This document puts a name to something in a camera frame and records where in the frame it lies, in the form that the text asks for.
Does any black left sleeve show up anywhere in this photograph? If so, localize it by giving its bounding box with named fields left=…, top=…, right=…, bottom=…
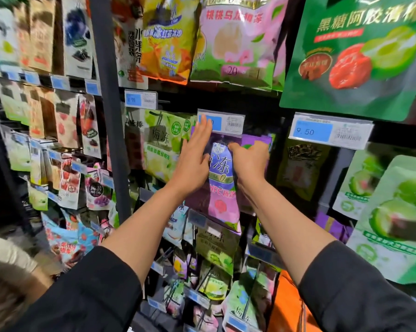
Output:
left=7, top=245, right=143, bottom=332

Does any white packet with red fruit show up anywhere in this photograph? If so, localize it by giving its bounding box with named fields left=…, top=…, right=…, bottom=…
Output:
left=57, top=156, right=82, bottom=210

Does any black right sleeve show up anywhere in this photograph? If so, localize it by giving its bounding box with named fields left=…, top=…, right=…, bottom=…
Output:
left=297, top=240, right=416, bottom=332

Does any large dark green snack packet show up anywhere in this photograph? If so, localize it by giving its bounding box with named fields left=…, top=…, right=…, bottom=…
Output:
left=279, top=0, right=416, bottom=122

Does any green yellow pouch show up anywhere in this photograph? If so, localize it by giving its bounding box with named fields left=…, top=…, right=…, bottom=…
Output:
left=197, top=259, right=233, bottom=302

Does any black sleeve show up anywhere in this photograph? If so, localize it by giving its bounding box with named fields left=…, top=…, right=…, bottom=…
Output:
left=7, top=245, right=143, bottom=332
left=297, top=240, right=416, bottom=332

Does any orange bag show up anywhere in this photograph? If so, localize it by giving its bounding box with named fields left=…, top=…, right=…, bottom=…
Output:
left=266, top=270, right=323, bottom=332

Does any person's right hand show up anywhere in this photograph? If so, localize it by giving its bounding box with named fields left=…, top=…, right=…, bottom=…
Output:
left=228, top=141, right=271, bottom=191

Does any white green snack packet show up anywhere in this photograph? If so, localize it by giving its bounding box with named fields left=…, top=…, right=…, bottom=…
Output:
left=0, top=6, right=23, bottom=77

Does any cluster of small price tags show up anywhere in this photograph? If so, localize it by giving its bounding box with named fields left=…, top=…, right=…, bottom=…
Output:
left=3, top=67, right=116, bottom=204

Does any dark olive snack packet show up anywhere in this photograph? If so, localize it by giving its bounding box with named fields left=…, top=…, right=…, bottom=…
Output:
left=276, top=138, right=332, bottom=202

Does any small light green packet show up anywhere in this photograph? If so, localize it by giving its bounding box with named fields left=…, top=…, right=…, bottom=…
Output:
left=332, top=148, right=386, bottom=220

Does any dark brown snack packet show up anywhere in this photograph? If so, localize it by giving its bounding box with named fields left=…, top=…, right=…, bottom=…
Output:
left=122, top=106, right=147, bottom=170

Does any person's left hand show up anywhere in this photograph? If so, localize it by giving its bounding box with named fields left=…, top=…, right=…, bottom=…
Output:
left=173, top=116, right=214, bottom=197

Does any pink blue snack packet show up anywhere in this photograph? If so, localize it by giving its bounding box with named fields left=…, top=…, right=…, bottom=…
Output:
left=41, top=210, right=102, bottom=268

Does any purple pink snack packet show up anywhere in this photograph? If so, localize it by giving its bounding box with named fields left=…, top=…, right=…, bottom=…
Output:
left=185, top=130, right=274, bottom=233

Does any person's left forearm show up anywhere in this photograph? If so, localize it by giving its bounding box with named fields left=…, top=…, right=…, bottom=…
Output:
left=102, top=181, right=195, bottom=285

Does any white packet with grapes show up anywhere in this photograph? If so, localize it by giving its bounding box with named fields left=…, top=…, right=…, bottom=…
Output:
left=84, top=165, right=114, bottom=211

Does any person's right forearm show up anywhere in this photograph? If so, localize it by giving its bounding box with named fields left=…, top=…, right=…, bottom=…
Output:
left=236, top=179, right=337, bottom=287

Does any row of pale hanging packets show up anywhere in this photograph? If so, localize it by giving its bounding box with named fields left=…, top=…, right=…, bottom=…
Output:
left=0, top=77, right=102, bottom=160

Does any green white plum packet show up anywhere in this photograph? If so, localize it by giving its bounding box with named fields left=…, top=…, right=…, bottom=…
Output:
left=143, top=109, right=197, bottom=184

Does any white red snack packet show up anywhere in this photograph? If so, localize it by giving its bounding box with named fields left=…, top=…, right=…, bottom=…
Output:
left=112, top=0, right=149, bottom=90

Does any white blue snack packet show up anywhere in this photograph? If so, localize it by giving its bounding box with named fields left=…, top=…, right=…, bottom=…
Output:
left=162, top=203, right=189, bottom=248

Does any white packet with blueberries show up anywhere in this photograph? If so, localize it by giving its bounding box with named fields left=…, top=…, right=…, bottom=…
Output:
left=61, top=0, right=95, bottom=80

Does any tan orange snack packet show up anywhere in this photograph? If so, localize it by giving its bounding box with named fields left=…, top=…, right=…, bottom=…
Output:
left=27, top=0, right=56, bottom=73

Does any blue white price tag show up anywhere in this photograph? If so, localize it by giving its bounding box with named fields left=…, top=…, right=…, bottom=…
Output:
left=124, top=89, right=159, bottom=110
left=197, top=109, right=246, bottom=136
left=288, top=112, right=375, bottom=151

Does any big light green packet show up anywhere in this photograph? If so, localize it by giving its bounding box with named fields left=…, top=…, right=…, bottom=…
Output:
left=346, top=155, right=416, bottom=286

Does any pink peach snack packet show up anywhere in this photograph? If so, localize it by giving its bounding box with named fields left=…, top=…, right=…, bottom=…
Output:
left=190, top=0, right=290, bottom=91

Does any black shelf upright post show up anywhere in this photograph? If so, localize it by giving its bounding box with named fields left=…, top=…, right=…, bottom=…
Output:
left=88, top=0, right=132, bottom=224

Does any pale green pouch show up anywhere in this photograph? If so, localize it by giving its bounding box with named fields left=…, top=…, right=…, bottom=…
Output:
left=221, top=278, right=265, bottom=332

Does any olive green jelly packet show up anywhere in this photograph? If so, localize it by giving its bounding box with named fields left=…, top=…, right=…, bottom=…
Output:
left=195, top=223, right=242, bottom=276

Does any purple yellow snack packet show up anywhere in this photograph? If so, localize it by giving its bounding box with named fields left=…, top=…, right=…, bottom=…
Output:
left=313, top=211, right=354, bottom=244

